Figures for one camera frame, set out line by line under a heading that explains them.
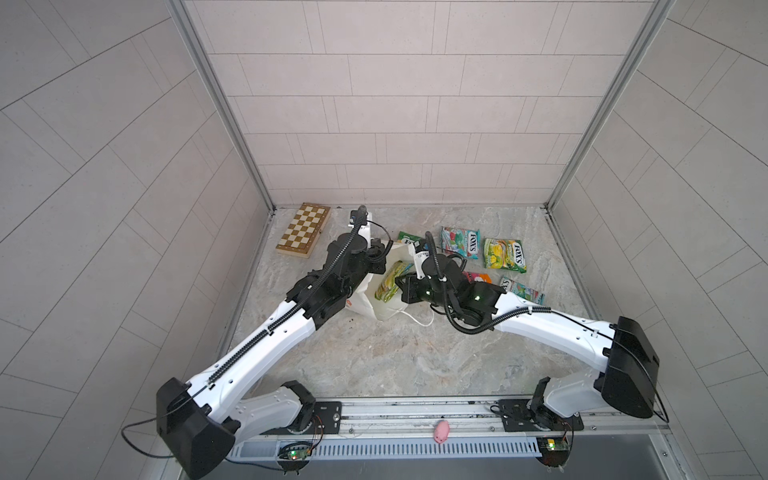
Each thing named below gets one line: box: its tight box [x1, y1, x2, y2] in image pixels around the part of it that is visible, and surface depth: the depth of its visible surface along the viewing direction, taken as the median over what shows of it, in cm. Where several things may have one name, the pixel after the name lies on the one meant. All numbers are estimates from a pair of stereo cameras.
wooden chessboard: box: [276, 202, 331, 259], surface depth 109 cm
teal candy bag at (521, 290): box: [499, 276, 545, 305], surface depth 93 cm
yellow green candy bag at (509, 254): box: [483, 238, 527, 274], surface depth 101 cm
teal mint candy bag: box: [440, 226, 481, 260], surface depth 104 cm
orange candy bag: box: [462, 271, 493, 284], surface depth 98 cm
